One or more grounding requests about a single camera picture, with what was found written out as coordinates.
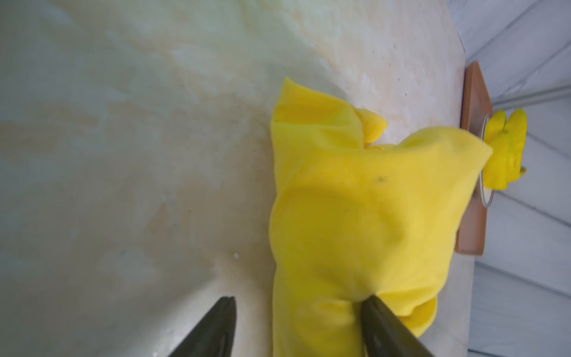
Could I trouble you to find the yellow shorts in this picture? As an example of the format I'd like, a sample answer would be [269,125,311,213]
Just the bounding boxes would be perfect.
[269,79,492,356]

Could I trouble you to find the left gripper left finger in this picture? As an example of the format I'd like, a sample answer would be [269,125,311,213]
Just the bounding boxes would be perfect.
[169,296,236,357]

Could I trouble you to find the yellow banana bunch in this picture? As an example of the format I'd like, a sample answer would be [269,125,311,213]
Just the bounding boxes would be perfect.
[483,109,528,190]

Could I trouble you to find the brown wooden tray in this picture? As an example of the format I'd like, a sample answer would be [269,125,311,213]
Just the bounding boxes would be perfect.
[454,61,495,256]

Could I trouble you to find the right aluminium frame post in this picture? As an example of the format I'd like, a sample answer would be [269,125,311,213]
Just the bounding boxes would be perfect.
[493,84,570,110]

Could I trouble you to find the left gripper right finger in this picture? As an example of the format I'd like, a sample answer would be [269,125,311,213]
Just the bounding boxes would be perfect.
[360,295,434,357]

